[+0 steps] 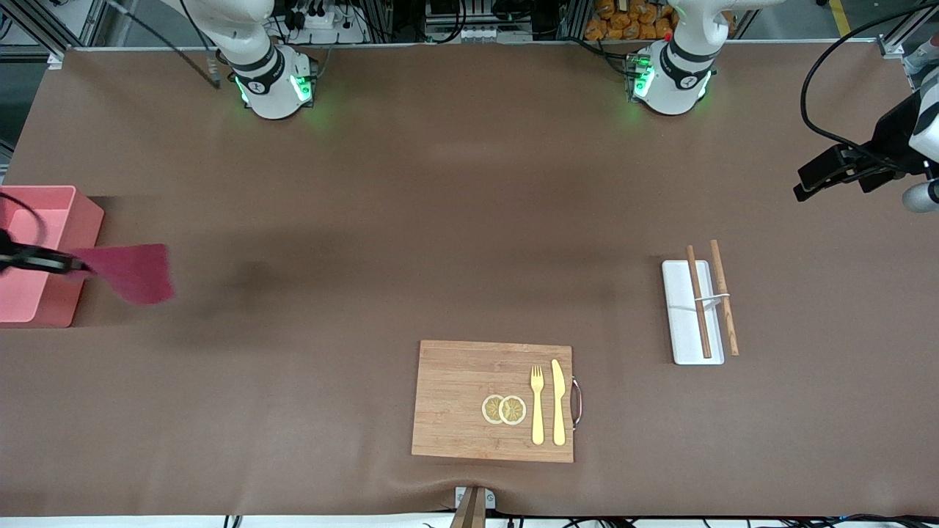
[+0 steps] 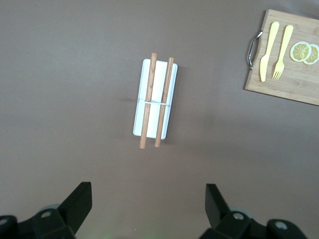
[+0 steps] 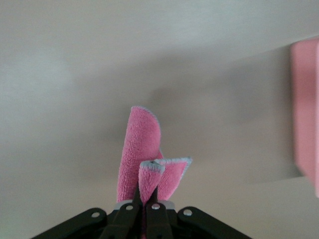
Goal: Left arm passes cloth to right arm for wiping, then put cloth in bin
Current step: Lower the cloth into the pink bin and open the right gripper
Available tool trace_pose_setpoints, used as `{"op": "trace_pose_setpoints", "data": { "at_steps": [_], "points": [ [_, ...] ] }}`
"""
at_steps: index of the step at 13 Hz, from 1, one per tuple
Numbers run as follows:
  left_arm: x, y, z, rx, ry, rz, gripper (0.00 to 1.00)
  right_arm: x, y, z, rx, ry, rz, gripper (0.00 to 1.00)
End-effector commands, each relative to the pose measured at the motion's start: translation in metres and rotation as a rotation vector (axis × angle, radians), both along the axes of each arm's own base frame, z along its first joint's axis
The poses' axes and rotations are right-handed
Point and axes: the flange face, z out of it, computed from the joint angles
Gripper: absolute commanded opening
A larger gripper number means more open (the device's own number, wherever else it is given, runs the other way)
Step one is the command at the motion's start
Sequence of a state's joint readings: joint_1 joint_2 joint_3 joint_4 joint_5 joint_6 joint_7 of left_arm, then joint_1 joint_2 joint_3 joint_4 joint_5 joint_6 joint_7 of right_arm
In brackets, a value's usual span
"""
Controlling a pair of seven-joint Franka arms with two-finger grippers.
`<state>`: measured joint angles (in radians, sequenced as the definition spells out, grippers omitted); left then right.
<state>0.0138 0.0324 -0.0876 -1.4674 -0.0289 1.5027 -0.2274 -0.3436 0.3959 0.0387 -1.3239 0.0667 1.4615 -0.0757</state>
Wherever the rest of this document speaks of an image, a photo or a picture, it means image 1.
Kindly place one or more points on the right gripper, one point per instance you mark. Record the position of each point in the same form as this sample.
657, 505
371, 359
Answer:
29, 259

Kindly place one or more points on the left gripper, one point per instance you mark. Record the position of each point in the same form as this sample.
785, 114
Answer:
890, 136

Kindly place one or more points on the pink microfibre cloth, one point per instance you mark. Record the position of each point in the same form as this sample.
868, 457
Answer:
136, 275

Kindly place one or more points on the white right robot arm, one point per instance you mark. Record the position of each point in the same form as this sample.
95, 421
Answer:
271, 81

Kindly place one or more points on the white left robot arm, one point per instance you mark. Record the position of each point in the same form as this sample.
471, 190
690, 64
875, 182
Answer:
675, 73

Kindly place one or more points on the pink plastic box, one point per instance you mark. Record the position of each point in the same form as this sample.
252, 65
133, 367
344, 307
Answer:
44, 301

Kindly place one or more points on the thin white band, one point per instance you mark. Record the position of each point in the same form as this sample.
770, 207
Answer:
715, 296

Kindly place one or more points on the white rectangular tray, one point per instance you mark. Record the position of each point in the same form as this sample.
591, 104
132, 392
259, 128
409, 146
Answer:
678, 323

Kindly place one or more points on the orange packets heap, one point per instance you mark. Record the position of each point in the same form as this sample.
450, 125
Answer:
631, 18

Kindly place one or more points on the white power strip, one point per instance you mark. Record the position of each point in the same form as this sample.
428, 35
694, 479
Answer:
323, 22

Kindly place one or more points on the yellow plastic knife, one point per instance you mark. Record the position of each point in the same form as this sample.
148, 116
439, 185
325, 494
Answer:
559, 403

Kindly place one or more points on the yellow plastic fork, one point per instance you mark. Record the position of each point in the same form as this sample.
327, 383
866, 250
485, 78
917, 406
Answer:
538, 411

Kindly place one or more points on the lemon slice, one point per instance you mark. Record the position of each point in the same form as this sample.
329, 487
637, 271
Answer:
513, 411
489, 409

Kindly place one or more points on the bamboo cutting board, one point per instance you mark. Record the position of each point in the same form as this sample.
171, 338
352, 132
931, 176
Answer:
455, 396

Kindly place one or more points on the aluminium frame strut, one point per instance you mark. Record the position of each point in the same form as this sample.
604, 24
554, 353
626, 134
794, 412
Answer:
44, 37

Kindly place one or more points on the grey table clamp bracket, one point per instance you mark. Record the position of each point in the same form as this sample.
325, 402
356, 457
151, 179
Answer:
488, 499

